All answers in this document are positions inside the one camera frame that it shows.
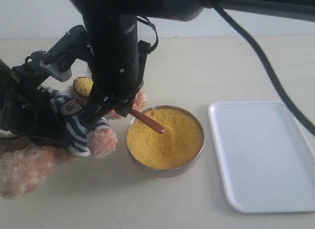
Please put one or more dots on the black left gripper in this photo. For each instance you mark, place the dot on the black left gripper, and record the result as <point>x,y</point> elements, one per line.
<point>26,109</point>

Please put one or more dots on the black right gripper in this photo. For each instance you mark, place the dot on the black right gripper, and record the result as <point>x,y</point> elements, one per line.
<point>115,66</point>

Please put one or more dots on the dark red wooden spoon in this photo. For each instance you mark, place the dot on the dark red wooden spoon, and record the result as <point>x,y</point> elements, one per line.
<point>147,120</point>

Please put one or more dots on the teddy bear striped sweater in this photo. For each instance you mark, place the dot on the teddy bear striped sweater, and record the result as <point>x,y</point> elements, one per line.
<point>25,165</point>

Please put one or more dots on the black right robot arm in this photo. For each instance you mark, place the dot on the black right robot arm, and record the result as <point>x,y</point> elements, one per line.
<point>186,10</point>

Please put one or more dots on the steel bowl of millet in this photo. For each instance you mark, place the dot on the steel bowl of millet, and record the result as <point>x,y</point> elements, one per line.
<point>167,154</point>

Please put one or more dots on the white rectangular tray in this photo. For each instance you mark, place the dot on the white rectangular tray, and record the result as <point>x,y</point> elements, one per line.
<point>266,163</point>

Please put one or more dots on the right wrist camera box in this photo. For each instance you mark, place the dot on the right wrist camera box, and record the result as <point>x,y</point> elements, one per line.
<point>58,60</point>

